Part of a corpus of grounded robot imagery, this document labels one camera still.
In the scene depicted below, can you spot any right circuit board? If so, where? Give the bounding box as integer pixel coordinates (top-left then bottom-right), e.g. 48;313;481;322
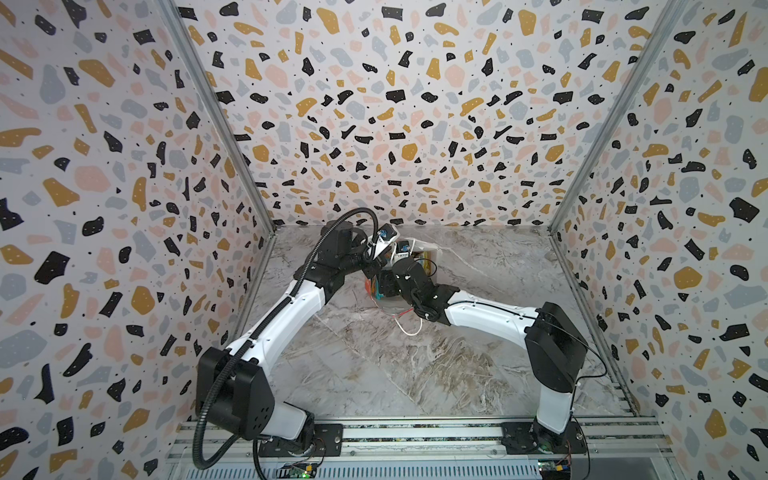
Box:
538;460;571;480

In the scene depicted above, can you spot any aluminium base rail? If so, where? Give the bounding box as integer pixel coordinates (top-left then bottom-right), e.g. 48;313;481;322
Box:
165;416;684;479

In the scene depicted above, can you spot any circuit board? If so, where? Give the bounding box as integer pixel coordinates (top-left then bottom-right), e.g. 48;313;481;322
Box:
276;462;318;479
538;460;571;480

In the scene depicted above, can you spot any red paper gift bag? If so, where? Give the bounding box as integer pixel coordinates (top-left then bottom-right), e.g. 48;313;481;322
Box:
365;237;440;337

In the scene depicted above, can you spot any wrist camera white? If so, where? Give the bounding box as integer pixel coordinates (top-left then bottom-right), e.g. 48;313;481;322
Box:
395;239;414;256
373;223;400;262

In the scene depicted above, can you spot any left circuit board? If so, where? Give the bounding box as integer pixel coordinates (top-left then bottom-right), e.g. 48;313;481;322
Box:
276;462;318;479

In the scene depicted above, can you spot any left corner aluminium post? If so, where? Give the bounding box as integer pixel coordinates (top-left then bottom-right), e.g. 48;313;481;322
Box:
156;0;275;238

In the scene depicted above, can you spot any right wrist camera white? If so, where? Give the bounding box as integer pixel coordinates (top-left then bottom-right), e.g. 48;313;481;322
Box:
395;239;414;256

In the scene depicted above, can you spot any corner aluminium post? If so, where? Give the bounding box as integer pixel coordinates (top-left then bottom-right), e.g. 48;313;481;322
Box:
156;0;275;238
547;0;687;237

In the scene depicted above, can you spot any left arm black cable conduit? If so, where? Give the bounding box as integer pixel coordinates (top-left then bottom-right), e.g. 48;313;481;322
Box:
191;206;380;470

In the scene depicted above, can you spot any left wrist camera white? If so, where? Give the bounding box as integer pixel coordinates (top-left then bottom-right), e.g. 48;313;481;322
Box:
373;223;400;262

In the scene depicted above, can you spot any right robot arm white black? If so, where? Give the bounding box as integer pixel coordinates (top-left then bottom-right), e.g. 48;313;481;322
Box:
370;258;588;453

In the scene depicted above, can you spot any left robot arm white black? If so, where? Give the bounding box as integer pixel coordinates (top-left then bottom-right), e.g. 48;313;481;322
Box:
193;221;398;451

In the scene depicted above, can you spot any right corner aluminium post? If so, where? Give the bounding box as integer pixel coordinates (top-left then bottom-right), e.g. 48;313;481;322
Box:
547;0;687;237

